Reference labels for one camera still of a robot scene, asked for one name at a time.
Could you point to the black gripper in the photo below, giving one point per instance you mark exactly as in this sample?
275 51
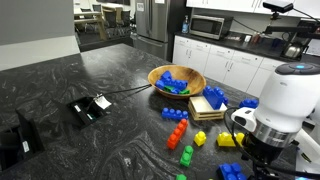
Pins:
263 150

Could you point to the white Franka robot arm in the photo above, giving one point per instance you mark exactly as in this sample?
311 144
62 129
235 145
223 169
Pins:
286 96

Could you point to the wide blue toy block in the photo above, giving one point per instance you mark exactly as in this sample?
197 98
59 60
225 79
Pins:
230 171

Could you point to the long yellow toy block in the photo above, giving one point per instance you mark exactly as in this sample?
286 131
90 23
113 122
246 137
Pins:
224 140

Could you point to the blue stacked toy block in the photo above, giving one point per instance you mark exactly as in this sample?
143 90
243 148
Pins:
248 102

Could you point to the small yellow toy block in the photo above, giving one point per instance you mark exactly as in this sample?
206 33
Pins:
200 138

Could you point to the light wooden board stack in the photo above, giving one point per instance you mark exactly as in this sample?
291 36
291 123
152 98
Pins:
203 111

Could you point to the large blue toy block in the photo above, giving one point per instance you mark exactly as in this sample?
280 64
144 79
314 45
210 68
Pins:
213 96

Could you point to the green two-stud block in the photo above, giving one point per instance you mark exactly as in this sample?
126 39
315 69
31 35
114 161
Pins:
186 156

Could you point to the small green toy block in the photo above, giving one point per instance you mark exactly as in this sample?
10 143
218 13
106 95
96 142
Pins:
181 177

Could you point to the long red toy block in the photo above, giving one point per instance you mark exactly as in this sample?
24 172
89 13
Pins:
177 134

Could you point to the silver kettle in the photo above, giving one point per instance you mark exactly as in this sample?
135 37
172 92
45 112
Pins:
293 50

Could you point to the round wooden bowl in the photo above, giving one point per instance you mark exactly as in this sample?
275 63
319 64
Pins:
190 75

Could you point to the blue cup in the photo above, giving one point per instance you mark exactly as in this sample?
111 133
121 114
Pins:
276 42

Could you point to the black kitchen countertop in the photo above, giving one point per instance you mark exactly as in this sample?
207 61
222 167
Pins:
233 43

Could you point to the brown bottle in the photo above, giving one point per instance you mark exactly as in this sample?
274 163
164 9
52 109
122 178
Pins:
256 37

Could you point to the silver microwave oven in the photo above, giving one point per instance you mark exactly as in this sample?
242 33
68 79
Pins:
206 26

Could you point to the blue soap bottle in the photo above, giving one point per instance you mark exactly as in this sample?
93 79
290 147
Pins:
185 26

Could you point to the white upper kitchen cabinets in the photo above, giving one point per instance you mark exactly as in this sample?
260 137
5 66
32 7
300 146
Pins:
226 5

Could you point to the white paper tag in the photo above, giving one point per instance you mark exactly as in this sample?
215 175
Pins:
102 101

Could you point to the stainless steel refrigerator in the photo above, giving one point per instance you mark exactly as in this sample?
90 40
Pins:
153 20

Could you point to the dark office chair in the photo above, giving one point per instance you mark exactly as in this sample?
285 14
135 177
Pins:
126 19
111 18

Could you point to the wooden meeting table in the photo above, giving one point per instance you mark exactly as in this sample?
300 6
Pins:
88 18

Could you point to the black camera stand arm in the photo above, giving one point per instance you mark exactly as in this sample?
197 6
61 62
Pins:
293 29

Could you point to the black camera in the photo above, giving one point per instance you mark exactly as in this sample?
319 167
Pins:
277 6

